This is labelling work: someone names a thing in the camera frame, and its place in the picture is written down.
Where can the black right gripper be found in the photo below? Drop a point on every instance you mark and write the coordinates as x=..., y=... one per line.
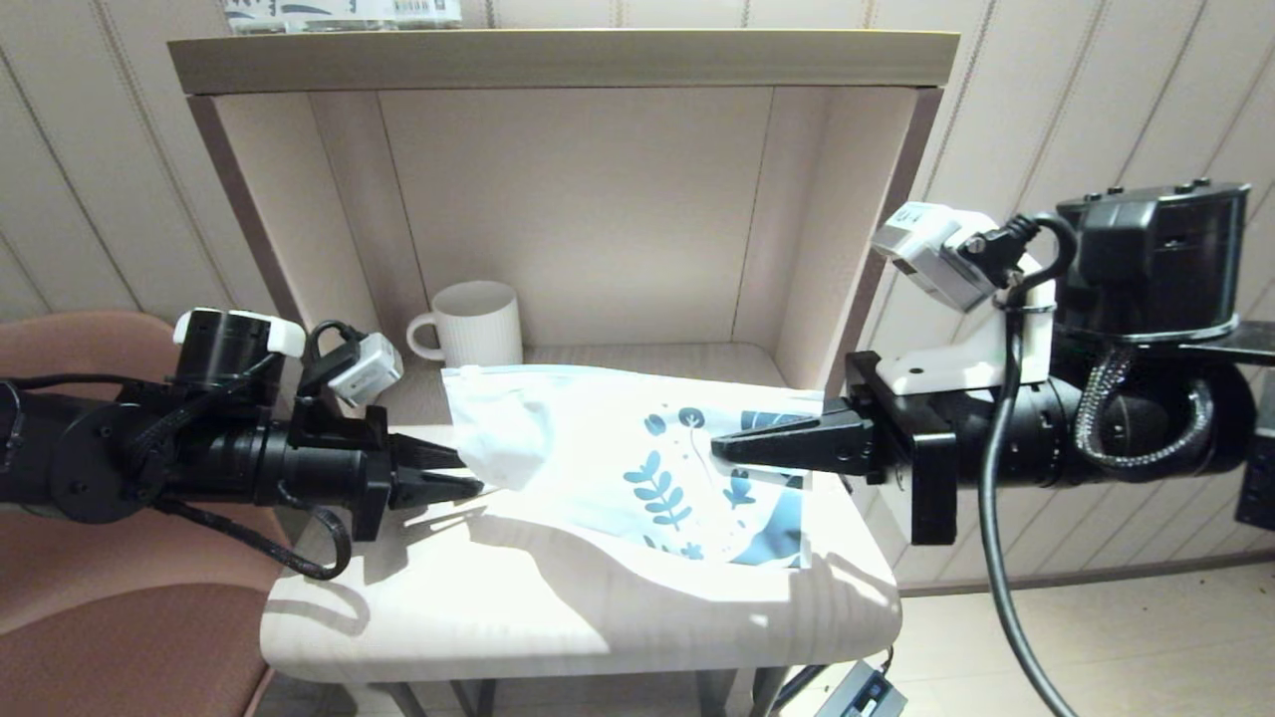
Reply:
x=926, y=458

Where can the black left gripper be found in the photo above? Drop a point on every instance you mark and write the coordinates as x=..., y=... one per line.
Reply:
x=374, y=478

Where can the white floral plastic bag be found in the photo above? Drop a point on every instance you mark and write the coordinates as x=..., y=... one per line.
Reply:
x=598, y=448

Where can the white ribbed ceramic mug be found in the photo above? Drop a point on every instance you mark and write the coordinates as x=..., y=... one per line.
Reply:
x=478, y=324

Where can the light wooden desk with shelf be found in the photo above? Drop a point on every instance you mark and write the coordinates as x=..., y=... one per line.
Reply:
x=598, y=199

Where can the reddish brown chair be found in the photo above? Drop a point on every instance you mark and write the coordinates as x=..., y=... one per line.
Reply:
x=110, y=617

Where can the patterned package with barcode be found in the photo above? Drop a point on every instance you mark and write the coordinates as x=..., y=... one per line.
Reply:
x=339, y=10

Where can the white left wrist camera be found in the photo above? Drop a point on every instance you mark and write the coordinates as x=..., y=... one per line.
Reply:
x=369, y=368

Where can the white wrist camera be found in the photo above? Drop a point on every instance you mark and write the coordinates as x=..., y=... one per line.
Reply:
x=956, y=289
x=369, y=368

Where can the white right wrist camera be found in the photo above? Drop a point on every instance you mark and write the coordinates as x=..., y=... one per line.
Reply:
x=956, y=289

